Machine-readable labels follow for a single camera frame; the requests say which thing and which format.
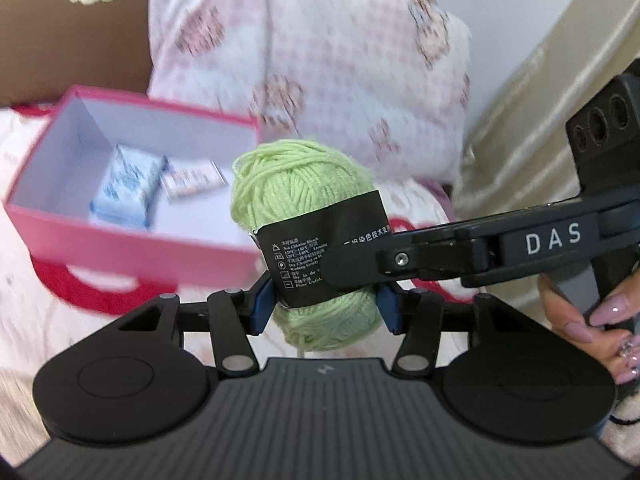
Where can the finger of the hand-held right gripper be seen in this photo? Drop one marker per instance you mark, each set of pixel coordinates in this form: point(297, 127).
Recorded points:
point(415, 257)

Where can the pink checked cartoon pillow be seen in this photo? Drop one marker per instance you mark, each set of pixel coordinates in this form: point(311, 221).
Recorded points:
point(325, 60)

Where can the printed bear blanket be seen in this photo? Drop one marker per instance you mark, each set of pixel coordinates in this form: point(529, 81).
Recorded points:
point(20, 320)

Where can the small white tissue packet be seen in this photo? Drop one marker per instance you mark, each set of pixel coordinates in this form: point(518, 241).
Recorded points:
point(190, 177)

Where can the blue wet wipes packet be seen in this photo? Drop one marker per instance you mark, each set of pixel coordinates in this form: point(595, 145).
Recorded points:
point(125, 185)

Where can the person's right hand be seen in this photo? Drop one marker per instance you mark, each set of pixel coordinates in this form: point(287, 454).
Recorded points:
point(570, 325)

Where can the gold satin curtain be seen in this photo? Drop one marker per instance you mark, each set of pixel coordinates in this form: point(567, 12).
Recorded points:
point(550, 110)

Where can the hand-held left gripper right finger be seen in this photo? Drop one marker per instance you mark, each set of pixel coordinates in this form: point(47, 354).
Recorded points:
point(387, 310)

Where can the green yarn ball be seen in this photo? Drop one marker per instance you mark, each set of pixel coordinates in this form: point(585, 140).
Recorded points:
point(295, 185)

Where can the white fluffy cloth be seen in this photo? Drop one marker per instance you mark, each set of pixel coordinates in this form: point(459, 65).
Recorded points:
point(627, 410)

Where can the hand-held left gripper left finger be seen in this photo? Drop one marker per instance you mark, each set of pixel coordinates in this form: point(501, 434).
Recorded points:
point(261, 307)

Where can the brown cushion with cloud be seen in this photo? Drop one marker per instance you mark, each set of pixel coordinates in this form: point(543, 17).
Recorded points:
point(40, 50)

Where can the pink cardboard box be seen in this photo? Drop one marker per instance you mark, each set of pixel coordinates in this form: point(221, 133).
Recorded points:
point(125, 260)

